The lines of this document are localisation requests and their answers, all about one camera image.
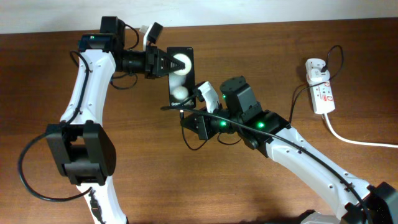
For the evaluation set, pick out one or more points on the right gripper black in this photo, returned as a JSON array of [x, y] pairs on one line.
[[204, 128]]

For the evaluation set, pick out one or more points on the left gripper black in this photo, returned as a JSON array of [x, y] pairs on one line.
[[158, 55]]

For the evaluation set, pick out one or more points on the black smartphone with white circles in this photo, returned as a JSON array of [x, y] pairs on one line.
[[181, 82]]

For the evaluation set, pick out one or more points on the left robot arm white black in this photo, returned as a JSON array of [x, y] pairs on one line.
[[81, 149]]

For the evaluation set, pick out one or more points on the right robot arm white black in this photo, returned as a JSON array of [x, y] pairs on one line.
[[353, 200]]

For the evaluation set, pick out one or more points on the white power strip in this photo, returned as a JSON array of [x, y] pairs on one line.
[[321, 94]]

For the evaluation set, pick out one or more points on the white usb wall charger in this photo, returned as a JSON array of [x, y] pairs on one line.
[[316, 76]]

